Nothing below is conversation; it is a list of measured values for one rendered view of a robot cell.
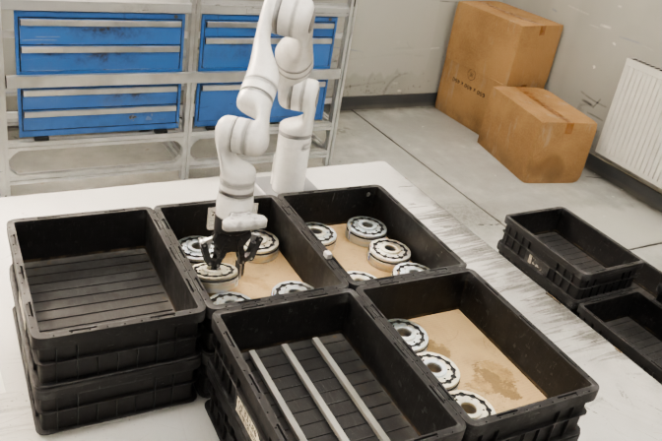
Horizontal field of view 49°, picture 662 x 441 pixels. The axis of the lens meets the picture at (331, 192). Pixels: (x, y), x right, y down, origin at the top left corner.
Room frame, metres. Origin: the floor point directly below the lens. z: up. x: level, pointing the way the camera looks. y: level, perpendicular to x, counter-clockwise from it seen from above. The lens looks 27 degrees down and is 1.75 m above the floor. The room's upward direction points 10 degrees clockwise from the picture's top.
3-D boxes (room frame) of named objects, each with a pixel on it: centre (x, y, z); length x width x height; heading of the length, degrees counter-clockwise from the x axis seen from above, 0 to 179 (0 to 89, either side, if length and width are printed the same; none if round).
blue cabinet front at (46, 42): (3.04, 1.08, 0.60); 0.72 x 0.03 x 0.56; 123
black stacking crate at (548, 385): (1.13, -0.31, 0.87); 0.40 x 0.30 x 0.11; 31
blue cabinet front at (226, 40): (3.48, 0.41, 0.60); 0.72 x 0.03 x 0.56; 123
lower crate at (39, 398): (1.16, 0.41, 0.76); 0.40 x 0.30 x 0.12; 31
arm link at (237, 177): (1.29, 0.20, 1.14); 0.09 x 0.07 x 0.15; 84
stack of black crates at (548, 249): (2.26, -0.86, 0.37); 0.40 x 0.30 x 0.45; 33
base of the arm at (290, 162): (1.85, 0.12, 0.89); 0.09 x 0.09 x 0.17; 41
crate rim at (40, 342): (1.16, 0.41, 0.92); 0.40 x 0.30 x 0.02; 31
